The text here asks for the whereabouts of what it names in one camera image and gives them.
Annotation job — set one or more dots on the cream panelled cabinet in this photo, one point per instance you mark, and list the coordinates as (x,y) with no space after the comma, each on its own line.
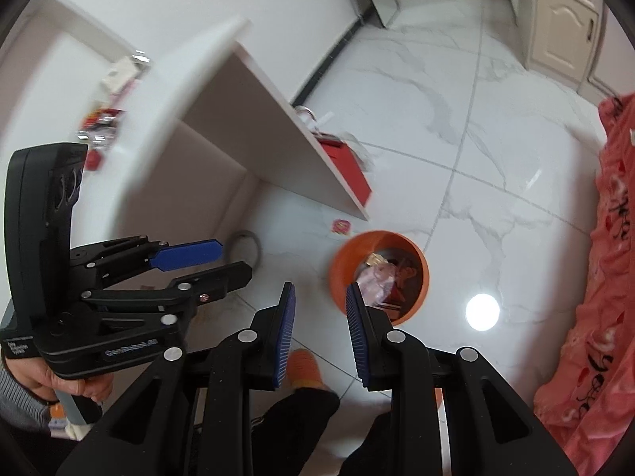
(560,25)

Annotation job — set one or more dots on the white tissue box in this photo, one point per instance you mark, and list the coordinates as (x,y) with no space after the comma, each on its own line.
(119,75)

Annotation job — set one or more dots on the silver white plastic bag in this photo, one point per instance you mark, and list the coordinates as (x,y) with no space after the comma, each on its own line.
(374,277)

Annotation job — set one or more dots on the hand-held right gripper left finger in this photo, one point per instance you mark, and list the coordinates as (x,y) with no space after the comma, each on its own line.
(285,337)

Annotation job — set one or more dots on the small red candy wrapper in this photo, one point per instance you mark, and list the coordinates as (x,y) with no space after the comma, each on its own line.
(341,226)

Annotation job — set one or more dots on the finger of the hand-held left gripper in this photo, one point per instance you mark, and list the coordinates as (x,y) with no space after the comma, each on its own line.
(218,280)
(188,255)

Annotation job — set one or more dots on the red yellow snack wrapper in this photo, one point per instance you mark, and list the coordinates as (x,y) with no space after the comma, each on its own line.
(407,277)

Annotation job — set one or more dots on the red paper bag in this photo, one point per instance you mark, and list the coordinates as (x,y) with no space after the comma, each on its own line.
(347,168)

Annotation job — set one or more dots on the person's orange slipper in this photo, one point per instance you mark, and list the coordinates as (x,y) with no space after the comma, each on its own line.
(307,367)
(439,396)

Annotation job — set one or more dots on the gold crumpled wrapper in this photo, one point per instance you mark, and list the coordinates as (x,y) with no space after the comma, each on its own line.
(374,259)

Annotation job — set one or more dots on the orange trash bin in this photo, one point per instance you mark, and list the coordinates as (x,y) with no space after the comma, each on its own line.
(342,267)

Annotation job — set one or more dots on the pink printed blanket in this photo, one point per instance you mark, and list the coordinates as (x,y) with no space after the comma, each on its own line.
(605,258)

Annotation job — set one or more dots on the red silver snack wrapper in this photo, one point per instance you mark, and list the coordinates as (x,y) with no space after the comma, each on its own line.
(99,118)

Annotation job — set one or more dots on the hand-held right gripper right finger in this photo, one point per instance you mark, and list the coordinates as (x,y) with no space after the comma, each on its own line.
(357,337)

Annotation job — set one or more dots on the person's left leg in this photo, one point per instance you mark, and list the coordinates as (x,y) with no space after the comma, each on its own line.
(297,421)

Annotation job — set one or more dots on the person's right leg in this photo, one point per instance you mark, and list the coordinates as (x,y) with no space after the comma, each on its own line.
(369,446)

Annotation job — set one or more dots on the person's left forearm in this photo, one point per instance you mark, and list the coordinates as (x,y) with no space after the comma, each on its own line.
(20,406)

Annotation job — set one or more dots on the red cup with gold inside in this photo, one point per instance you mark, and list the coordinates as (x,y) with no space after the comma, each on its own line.
(93,159)

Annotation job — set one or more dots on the person's right orange slipper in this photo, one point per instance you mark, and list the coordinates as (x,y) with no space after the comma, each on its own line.
(439,396)

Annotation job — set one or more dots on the person's left orange slipper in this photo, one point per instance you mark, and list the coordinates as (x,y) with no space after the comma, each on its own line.
(307,367)

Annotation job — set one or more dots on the person's leg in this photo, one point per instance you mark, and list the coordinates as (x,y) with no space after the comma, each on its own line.
(369,446)
(297,421)

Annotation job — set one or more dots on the person's left hand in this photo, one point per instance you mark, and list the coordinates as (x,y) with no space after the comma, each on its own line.
(64,385)

